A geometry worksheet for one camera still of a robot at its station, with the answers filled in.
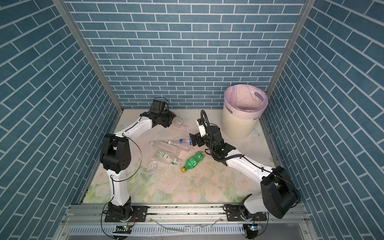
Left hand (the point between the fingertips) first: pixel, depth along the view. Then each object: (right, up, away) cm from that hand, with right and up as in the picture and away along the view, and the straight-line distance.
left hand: (176, 115), depth 97 cm
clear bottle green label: (-4, -25, -8) cm, 27 cm away
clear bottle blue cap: (+6, -17, +2) cm, 18 cm away
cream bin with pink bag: (+46, +7, +8) cm, 47 cm away
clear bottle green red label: (+1, -4, -2) cm, 5 cm away
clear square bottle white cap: (-7, -20, 0) cm, 21 cm away
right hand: (+13, -8, -14) cm, 21 cm away
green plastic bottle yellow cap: (+11, -27, -10) cm, 31 cm away
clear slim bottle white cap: (+1, -19, +2) cm, 19 cm away
